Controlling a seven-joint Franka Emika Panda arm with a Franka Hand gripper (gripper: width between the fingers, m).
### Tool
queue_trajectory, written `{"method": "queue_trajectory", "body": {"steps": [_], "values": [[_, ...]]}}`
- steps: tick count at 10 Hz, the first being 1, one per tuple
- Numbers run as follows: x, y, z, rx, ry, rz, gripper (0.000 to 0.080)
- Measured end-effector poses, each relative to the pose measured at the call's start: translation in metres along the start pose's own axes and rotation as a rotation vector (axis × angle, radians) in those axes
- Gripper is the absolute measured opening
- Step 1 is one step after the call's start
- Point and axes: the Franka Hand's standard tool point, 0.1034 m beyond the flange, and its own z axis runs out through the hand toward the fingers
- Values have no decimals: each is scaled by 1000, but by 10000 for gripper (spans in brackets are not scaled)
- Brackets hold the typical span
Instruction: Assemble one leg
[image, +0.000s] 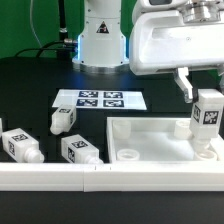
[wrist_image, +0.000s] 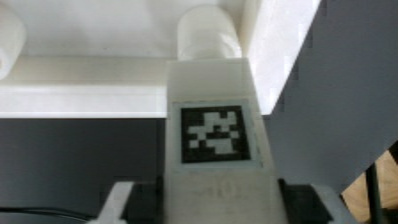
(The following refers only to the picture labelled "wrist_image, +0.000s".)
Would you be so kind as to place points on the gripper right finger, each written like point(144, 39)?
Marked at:
point(313, 205)

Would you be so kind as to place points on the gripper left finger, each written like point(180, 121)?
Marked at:
point(134, 203)

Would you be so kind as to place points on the white square table top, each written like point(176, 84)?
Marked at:
point(86, 49)

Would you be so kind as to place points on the white table leg with tag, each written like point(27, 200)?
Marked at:
point(219, 179)

